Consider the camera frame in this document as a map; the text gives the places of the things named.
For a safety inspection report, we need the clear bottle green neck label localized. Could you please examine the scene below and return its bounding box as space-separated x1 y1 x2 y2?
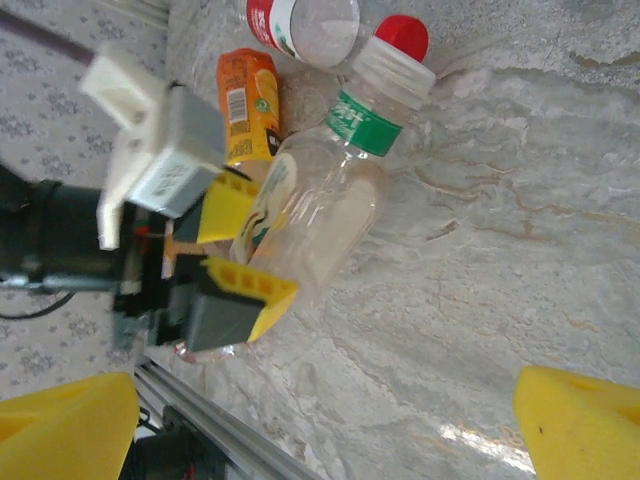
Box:
172 37 437 367

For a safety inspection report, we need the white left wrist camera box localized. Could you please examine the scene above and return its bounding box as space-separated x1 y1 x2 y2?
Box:
78 41 227 252

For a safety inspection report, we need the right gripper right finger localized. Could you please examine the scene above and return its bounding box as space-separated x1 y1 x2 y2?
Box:
513 365 640 480

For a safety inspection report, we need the thin black left gripper cable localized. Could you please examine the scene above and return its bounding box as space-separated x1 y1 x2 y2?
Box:
0 292 77 321

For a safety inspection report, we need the aluminium frame post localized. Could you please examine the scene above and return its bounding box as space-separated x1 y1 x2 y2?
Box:
94 0 171 29

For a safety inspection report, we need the aluminium front rail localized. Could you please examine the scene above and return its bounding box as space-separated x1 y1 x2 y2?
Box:
133 362 326 480

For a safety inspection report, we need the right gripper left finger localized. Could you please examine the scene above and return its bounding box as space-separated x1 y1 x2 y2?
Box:
0 371 140 480

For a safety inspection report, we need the orange juice bottle with barcode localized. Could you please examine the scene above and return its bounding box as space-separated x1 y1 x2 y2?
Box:
215 47 282 184

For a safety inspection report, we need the red label bottle red cap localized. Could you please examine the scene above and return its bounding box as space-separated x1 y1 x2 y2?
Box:
245 0 431 70

